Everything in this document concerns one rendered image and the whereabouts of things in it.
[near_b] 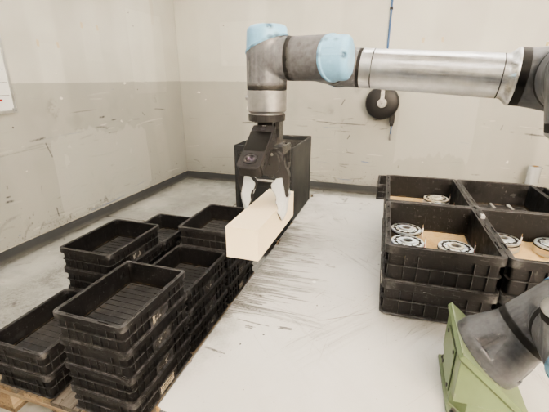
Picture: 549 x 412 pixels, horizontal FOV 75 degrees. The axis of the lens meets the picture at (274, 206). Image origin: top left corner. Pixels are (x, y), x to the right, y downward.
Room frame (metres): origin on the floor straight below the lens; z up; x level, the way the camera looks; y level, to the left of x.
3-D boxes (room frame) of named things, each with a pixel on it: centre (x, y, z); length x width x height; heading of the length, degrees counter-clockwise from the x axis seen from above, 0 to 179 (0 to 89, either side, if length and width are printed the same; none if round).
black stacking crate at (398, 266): (1.04, -0.50, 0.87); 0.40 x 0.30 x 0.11; 164
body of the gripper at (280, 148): (0.72, 0.01, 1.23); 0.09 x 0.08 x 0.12; 162
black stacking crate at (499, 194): (1.34, -0.90, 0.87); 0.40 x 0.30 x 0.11; 164
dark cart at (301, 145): (2.85, -0.01, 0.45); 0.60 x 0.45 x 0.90; 162
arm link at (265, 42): (0.71, 0.01, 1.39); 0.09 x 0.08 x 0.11; 67
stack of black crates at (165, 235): (2.09, 0.71, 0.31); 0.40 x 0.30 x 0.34; 162
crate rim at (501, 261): (1.04, -0.50, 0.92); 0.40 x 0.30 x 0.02; 164
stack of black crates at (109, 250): (1.71, 0.84, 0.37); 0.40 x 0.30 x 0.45; 162
